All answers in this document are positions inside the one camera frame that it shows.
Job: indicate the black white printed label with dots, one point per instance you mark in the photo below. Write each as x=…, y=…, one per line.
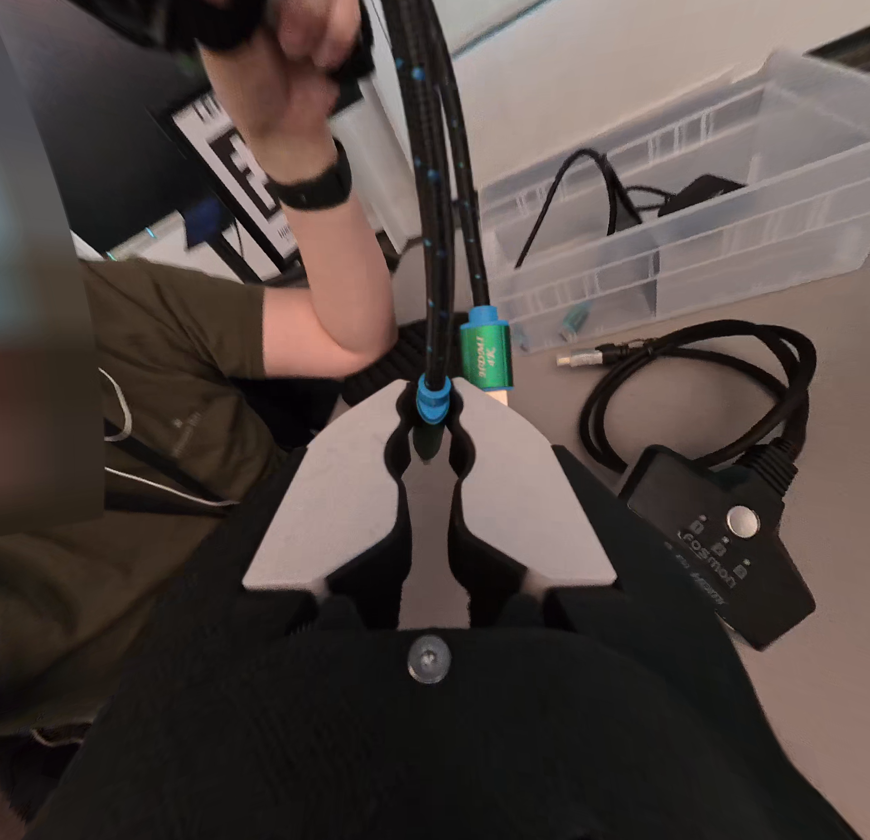
x=231, y=167

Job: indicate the person in olive shirt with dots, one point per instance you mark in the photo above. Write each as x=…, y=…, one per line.
x=170, y=350

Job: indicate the black monitor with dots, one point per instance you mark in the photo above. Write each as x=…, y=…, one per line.
x=115, y=119

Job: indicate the person's left forearm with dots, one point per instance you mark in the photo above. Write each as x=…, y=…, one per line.
x=340, y=296

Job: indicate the black wrist band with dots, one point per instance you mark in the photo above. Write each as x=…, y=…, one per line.
x=312, y=187

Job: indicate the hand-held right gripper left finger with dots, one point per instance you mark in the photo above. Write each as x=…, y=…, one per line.
x=326, y=500

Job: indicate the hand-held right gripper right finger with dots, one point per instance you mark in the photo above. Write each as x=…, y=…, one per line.
x=537, y=500

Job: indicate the person's left hand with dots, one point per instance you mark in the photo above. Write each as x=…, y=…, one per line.
x=285, y=99

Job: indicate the clear plastic bin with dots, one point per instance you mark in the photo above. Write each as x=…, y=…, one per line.
x=747, y=242

